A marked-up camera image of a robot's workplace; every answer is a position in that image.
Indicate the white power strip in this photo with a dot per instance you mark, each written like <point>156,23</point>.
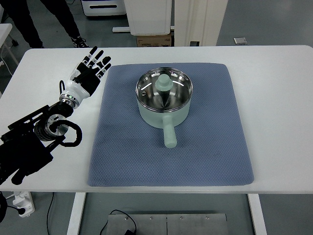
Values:
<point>24,203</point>

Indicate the cardboard box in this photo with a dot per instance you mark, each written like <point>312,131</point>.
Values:
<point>154,41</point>

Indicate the green pot with glass lid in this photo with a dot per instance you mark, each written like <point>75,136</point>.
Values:
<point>163,97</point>

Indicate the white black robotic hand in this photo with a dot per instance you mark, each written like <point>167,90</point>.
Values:
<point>85,78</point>

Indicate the person in black trousers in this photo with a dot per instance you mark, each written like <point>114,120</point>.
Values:
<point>18,11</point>

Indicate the small grey floor plate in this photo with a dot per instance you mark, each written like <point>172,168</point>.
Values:
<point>240,41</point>

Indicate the white cabinet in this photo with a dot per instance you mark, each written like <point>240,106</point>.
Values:
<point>149,17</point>

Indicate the metal base plate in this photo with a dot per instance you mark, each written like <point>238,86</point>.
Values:
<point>167,224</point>

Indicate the white appliance unit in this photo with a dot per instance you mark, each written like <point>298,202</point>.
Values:
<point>95,8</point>

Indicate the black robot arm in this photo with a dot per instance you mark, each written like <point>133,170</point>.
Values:
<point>28,144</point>

